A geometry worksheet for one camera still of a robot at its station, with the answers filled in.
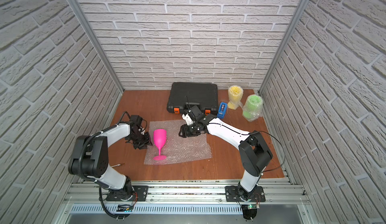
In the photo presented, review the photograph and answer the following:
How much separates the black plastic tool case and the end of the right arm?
0.87 ft

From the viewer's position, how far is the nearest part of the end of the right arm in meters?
0.63

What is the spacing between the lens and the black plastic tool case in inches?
40.4
